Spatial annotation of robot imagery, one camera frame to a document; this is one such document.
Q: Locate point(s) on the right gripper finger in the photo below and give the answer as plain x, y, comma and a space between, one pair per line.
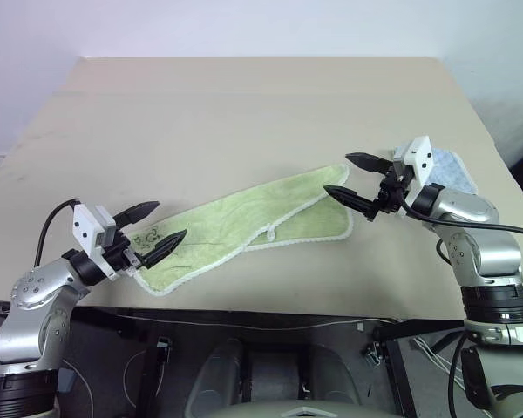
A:
353, 200
370, 162

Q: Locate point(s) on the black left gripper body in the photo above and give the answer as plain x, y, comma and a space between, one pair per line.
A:
123, 254

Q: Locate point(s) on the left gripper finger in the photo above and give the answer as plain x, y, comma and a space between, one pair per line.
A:
135, 212
163, 249

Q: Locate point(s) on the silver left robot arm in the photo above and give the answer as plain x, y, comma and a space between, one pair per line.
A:
30, 287

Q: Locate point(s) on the grey rounded shell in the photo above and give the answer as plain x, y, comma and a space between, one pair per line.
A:
220, 374

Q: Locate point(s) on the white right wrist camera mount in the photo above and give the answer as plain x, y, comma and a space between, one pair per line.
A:
420, 161

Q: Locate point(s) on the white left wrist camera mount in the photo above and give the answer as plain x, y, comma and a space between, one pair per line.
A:
85, 226

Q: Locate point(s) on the small black clamp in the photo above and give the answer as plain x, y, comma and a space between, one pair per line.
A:
375, 352
163, 348

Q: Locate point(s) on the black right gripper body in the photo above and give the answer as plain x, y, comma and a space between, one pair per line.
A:
394, 189

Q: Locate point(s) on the pale blue folded cloth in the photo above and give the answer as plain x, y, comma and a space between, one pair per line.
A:
453, 170

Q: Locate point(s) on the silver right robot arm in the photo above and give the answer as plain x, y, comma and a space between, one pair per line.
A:
484, 257

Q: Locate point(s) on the light green towel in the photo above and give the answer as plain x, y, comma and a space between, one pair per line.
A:
244, 209

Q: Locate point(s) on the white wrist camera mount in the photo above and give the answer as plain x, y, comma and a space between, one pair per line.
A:
420, 161
85, 226

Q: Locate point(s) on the black table frame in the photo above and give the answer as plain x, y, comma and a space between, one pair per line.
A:
147, 374

